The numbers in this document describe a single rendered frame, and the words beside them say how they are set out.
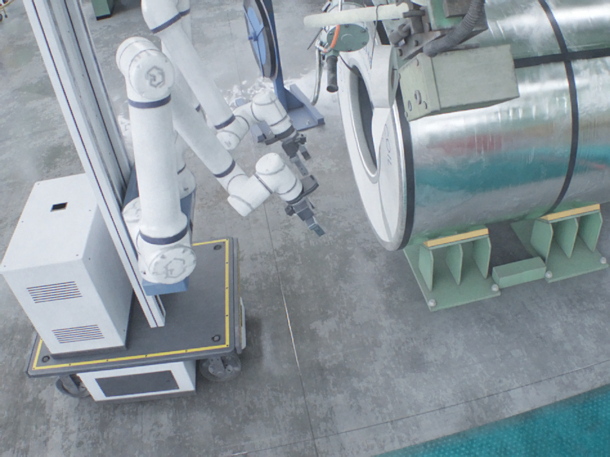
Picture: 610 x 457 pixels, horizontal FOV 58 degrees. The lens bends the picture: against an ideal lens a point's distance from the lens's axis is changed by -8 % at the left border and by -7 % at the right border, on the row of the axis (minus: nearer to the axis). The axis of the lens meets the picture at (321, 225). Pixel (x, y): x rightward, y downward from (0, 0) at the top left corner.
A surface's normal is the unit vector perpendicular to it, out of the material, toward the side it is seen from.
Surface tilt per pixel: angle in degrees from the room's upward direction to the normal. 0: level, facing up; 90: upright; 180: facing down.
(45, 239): 0
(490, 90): 54
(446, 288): 0
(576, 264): 0
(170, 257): 93
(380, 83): 77
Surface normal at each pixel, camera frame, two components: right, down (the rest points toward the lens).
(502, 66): 0.11, 0.07
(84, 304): 0.11, 0.64
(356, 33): 0.00, 0.91
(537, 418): -0.09, -0.76
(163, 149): 0.62, 0.48
